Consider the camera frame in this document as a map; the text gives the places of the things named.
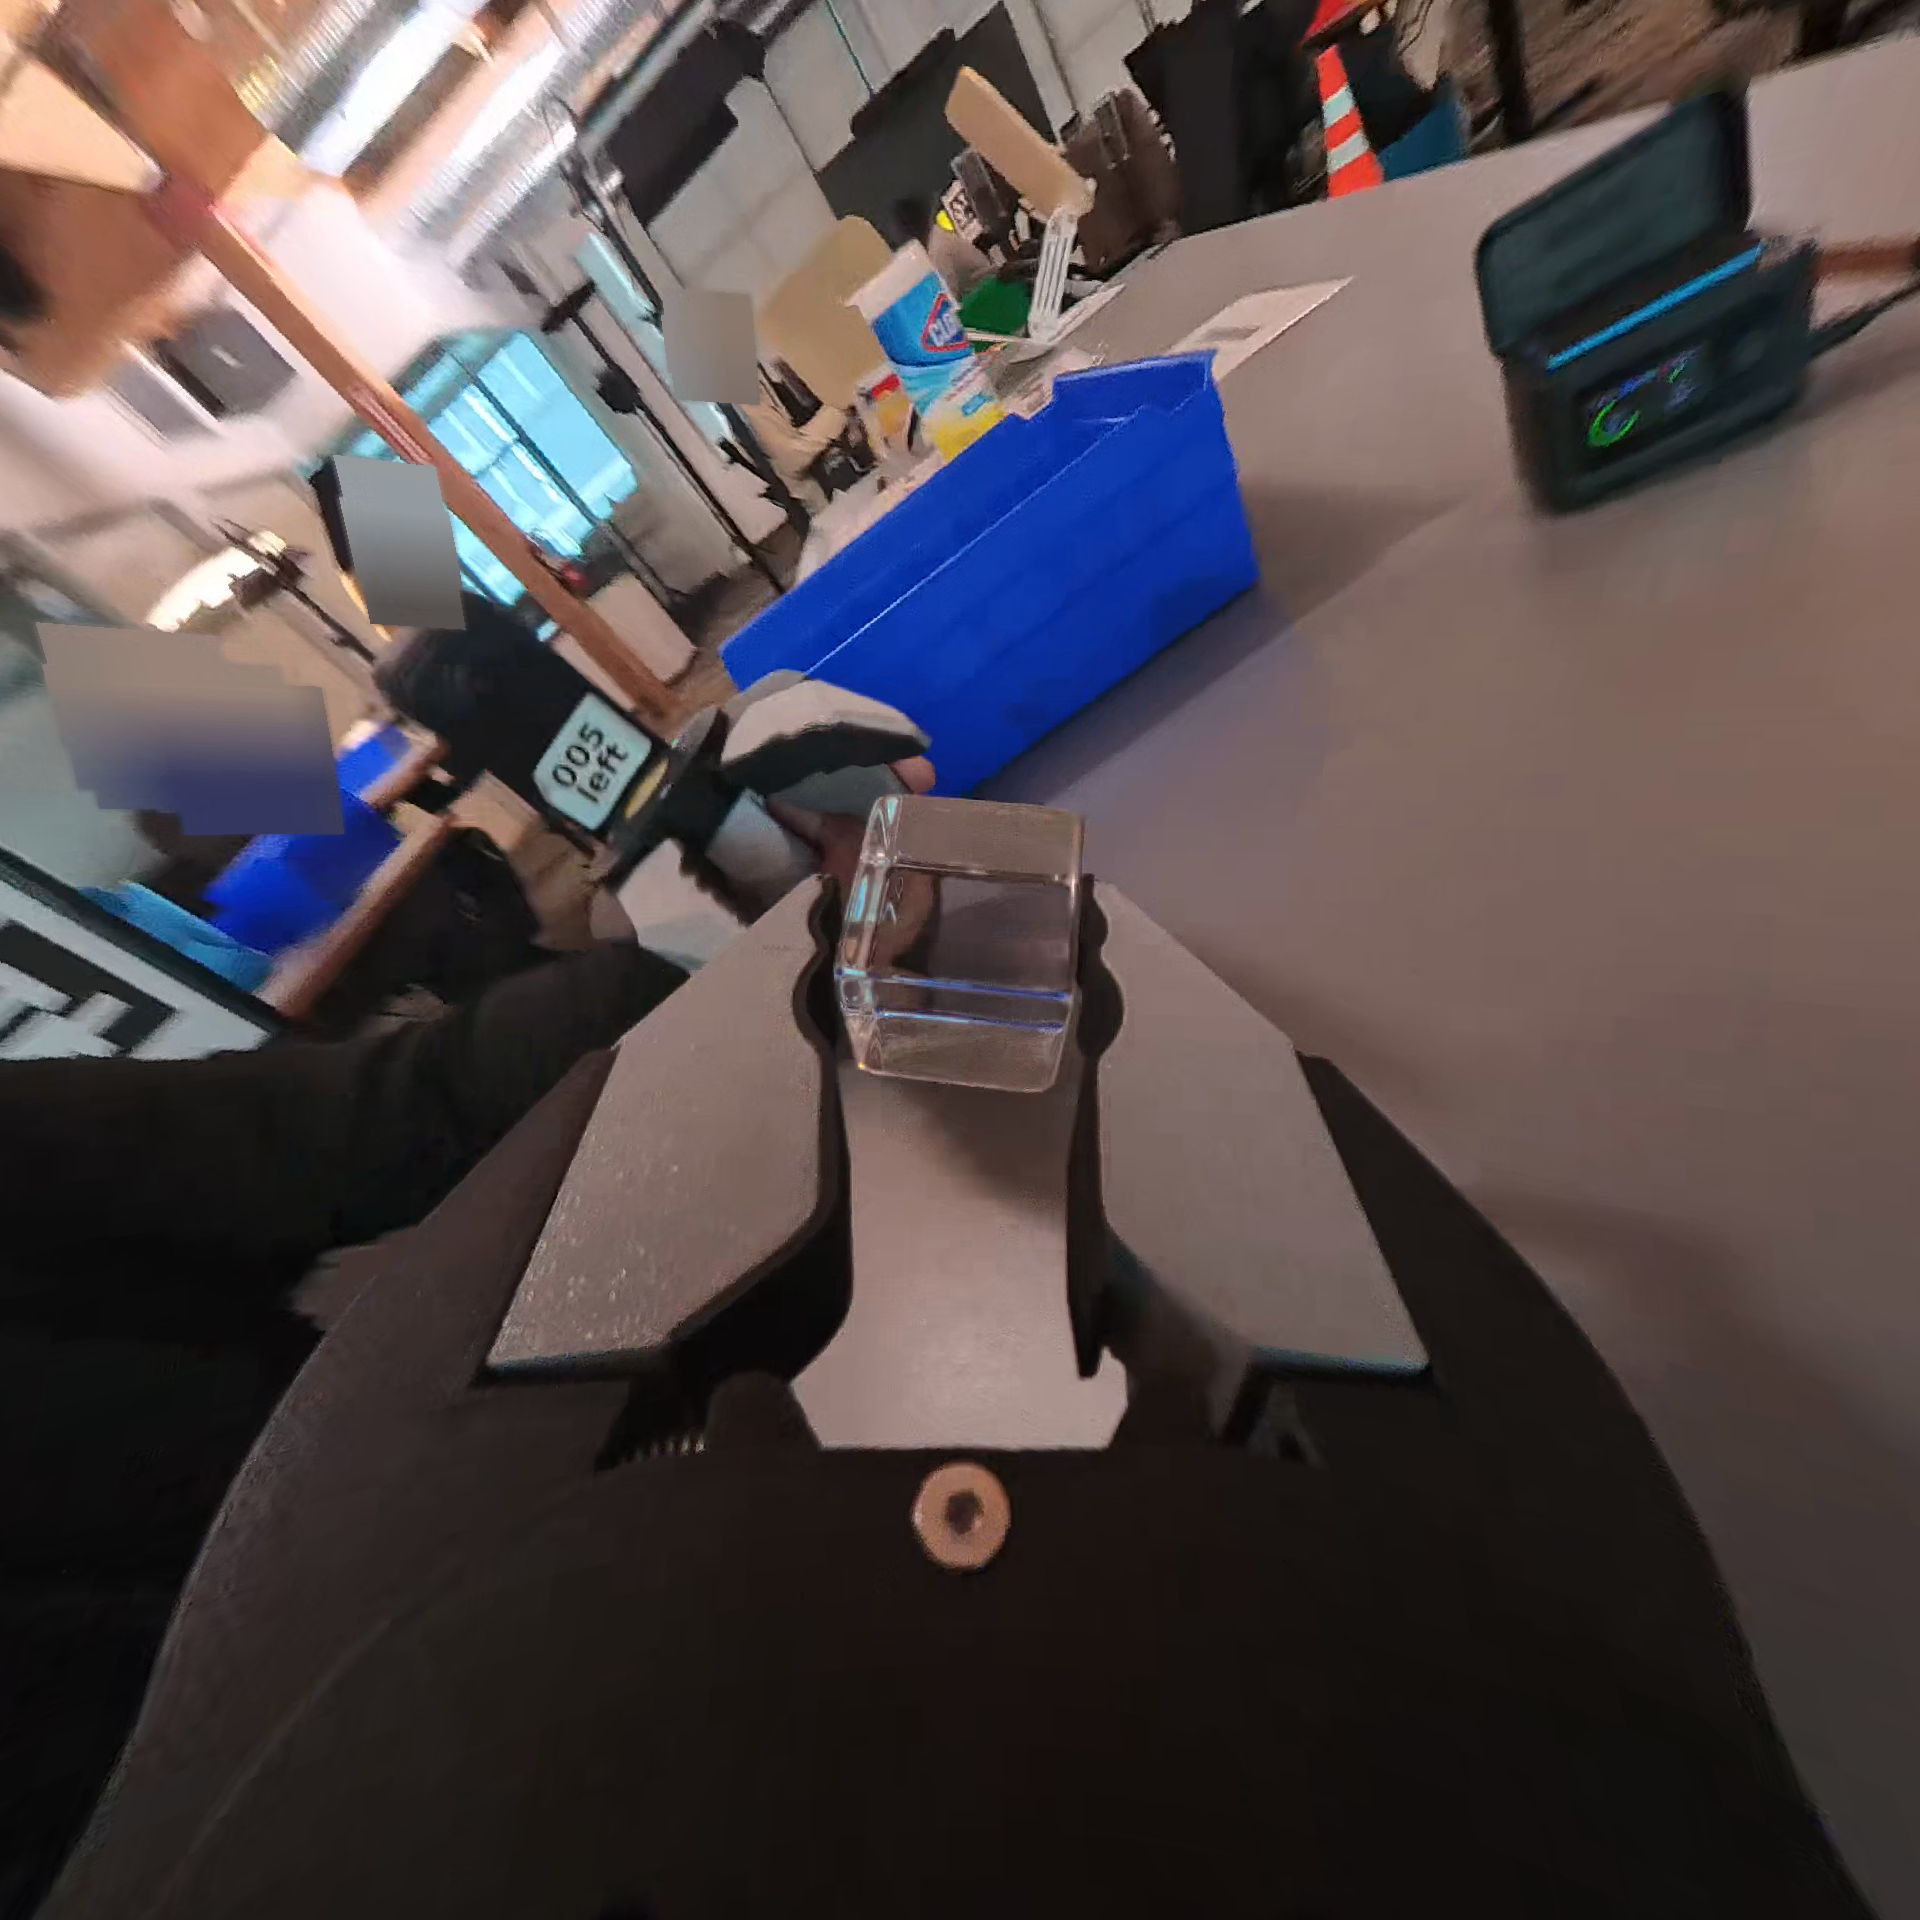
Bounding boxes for disinfecting wipes canister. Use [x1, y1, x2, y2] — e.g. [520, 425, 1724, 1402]
[852, 240, 1011, 459]

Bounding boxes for beige board on white stand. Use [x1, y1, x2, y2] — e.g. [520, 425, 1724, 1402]
[942, 65, 1100, 345]

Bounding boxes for window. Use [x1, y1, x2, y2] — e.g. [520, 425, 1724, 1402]
[374, 330, 640, 602]

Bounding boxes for small blue storage bin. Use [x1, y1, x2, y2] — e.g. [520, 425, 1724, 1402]
[201, 728, 413, 954]

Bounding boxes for orange traffic cone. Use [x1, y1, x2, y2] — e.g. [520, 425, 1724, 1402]
[1309, 41, 1383, 202]

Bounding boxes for person's left forearm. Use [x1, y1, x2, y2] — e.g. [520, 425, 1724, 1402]
[0, 937, 695, 1307]

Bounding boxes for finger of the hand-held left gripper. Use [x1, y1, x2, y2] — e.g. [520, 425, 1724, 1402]
[719, 671, 932, 800]
[702, 791, 840, 921]

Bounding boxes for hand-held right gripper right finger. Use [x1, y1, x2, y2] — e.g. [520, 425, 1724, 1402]
[1065, 882, 1431, 1431]

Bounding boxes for wooden post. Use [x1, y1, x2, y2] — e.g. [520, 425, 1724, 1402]
[141, 172, 695, 726]

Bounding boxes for beige rounded board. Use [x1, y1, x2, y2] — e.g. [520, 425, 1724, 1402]
[761, 218, 904, 396]

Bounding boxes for dark charging case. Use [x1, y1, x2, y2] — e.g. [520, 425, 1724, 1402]
[1473, 88, 1824, 514]

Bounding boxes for white paper sheet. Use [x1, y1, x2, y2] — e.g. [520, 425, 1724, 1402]
[1184, 278, 1359, 362]

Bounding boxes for blue plastic bin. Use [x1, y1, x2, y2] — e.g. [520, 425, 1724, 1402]
[719, 352, 1262, 799]

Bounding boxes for fiducial marker board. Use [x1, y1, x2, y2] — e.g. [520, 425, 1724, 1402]
[0, 848, 291, 1066]

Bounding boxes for clear acrylic cube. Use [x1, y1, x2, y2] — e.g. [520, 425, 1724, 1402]
[831, 796, 1085, 1095]

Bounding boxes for blue bucket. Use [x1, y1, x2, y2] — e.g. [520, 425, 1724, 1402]
[1376, 76, 1473, 192]

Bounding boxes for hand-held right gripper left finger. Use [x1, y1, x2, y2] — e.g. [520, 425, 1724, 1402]
[483, 873, 857, 1378]

